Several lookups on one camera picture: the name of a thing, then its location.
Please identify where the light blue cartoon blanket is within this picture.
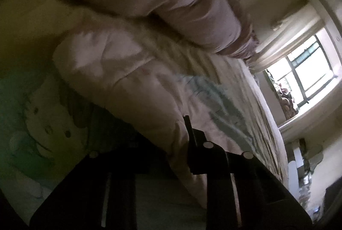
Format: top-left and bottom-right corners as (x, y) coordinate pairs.
(1, 68), (282, 222)

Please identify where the pink quilted jacket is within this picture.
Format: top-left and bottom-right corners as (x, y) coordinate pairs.
(53, 15), (238, 207)

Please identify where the clothes pile on windowsill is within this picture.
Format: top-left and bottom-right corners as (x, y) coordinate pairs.
(264, 69), (299, 120)

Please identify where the black wall television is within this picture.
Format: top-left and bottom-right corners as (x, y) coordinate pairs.
(323, 178), (341, 220)

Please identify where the left cream curtain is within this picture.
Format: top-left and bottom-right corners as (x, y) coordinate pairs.
(248, 3), (325, 72)

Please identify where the white curved low bench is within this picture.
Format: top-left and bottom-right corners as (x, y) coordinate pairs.
(288, 161), (299, 198)

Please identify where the window with dark frame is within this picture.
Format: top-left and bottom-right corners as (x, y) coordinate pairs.
(266, 28), (337, 108)

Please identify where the grey desk with clutter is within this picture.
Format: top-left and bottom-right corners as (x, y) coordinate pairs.
(291, 139), (323, 188)

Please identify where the beige bed sheet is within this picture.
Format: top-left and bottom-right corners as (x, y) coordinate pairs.
(1, 0), (287, 189)

